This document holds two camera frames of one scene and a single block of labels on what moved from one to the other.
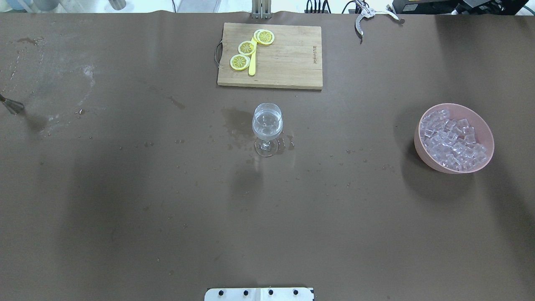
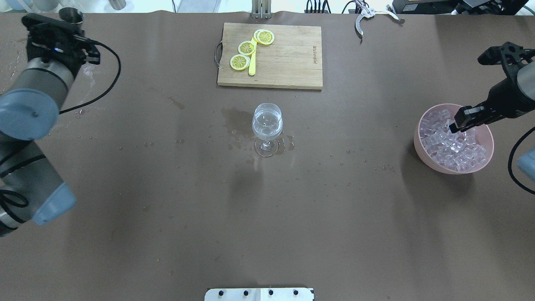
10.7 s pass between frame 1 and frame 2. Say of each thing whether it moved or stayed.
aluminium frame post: stayed
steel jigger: moved
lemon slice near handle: stayed
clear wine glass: stayed
